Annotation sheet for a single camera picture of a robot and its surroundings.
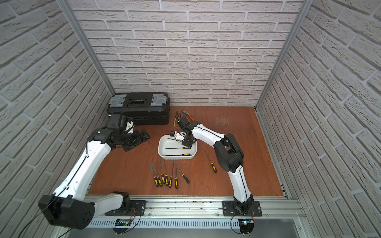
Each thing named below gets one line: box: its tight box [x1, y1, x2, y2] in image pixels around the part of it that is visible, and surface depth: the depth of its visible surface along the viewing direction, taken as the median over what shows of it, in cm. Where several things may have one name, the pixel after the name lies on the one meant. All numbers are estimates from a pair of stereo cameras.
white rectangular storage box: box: [157, 134, 198, 161], surface depth 94 cm
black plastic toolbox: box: [106, 92, 171, 126], surface depth 100 cm
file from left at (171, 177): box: [168, 161, 175, 188], surface depth 83 cm
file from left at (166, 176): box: [163, 159, 169, 186], surface depth 84 cm
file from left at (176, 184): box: [174, 163, 179, 189], surface depth 83 cm
